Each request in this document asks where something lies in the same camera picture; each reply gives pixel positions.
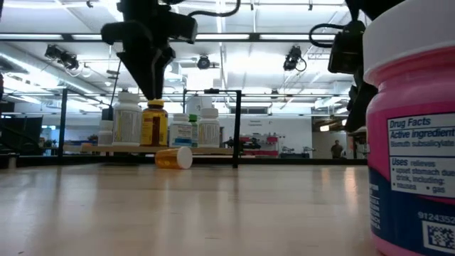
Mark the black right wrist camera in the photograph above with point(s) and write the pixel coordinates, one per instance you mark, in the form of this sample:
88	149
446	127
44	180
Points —
346	49

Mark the black background monitor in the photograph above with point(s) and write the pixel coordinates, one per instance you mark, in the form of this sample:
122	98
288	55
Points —
106	113

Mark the wooden shelf black metal frame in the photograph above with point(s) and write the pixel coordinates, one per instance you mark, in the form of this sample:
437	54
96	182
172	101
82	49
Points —
237	135

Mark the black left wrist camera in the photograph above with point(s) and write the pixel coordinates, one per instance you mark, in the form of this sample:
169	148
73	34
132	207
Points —
183	28

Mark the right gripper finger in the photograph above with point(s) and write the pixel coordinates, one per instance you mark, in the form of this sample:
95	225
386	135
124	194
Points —
357	110

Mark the round black overhead camera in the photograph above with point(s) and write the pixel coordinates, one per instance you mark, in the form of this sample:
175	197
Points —
203	62

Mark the white bottle yellow striped label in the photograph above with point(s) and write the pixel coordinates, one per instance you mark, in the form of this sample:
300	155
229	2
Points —
209	128

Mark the person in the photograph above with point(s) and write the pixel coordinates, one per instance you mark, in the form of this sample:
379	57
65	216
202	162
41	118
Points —
336	151

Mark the large white medicine bottle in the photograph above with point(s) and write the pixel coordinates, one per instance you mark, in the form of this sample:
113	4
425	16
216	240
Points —
127	121

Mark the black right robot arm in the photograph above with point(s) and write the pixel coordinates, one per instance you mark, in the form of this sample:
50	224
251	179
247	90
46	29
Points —
373	7

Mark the white bottle blue label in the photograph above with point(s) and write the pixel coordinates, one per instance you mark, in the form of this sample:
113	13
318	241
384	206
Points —
179	131

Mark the orange vial white cap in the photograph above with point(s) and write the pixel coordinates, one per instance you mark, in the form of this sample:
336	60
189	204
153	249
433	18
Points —
174	159

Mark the black aluminium table frame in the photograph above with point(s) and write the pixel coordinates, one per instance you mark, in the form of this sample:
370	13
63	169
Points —
284	161

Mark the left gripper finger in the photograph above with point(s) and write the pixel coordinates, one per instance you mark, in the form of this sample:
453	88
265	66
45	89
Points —
140	67
161	65

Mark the black overhead frame bar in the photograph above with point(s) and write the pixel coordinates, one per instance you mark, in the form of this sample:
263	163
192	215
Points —
254	36

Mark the white cylindrical tank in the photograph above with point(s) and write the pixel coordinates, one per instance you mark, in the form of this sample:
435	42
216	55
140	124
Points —
195	105

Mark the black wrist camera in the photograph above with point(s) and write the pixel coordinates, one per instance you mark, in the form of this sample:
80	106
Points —
346	49
183	28

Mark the amber bottle yellow cap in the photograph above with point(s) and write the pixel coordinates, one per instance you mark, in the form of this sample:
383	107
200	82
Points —
154	124

